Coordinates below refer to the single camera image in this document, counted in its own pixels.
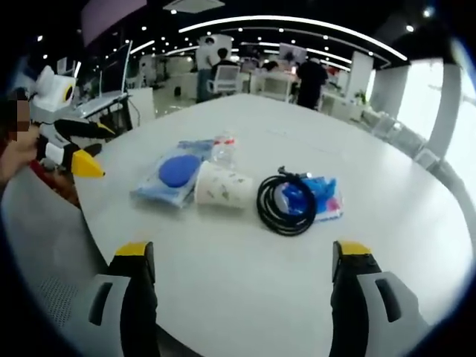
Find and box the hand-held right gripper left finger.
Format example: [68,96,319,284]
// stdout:
[76,240,161,357]

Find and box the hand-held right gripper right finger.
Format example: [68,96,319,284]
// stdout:
[329,239,434,357]

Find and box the blue packet with round sponge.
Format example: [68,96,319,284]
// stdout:
[129,139,217,210]

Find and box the white office chair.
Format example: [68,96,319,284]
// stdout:
[205,64,242,97]

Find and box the blue and pink packet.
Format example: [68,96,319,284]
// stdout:
[281,173,345,225]

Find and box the white side desk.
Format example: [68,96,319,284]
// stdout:
[73,92,133,129]

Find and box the person's left hand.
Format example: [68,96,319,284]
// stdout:
[6,126,41,169]

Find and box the row of white chairs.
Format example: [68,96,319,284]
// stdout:
[370,106,442,170]

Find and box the grey chair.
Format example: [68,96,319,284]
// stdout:
[0,177,112,338]

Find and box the black cable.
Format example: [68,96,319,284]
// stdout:
[256,165,318,237]

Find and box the computer monitor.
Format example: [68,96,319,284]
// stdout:
[99,39,134,98]

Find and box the clear plastic bottle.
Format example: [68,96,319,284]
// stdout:
[210,129,239,169]

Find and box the person's red clothing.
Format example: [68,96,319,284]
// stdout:
[28,158,82,208]

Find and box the white printed paper cup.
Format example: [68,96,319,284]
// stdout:
[194,160,254,211]

